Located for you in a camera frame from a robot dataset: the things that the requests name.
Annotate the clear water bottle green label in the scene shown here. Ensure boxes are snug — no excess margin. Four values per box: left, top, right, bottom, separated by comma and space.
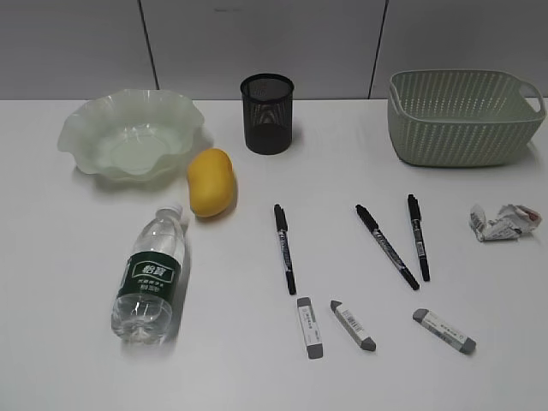
110, 204, 186, 344

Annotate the waste paper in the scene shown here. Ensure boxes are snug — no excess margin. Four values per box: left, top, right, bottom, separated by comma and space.
469, 204, 542, 242

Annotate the light green plastic basket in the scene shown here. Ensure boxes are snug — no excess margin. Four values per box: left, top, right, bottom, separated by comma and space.
387, 69, 546, 168

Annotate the translucent green wavy plate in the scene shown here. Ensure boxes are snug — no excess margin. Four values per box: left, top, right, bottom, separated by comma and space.
57, 89, 205, 182

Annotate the black marker pen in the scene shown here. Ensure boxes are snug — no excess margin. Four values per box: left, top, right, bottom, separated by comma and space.
355, 205, 420, 290
273, 204, 296, 295
408, 194, 431, 282

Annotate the white grey eraser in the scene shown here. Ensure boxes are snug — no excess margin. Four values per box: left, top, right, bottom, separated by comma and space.
331, 300, 377, 352
413, 308, 476, 355
296, 297, 324, 360

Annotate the black mesh pen holder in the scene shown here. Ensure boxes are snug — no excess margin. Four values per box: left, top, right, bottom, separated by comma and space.
240, 73, 295, 155

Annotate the yellow mango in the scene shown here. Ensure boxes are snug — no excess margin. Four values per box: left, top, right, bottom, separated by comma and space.
187, 148, 235, 218

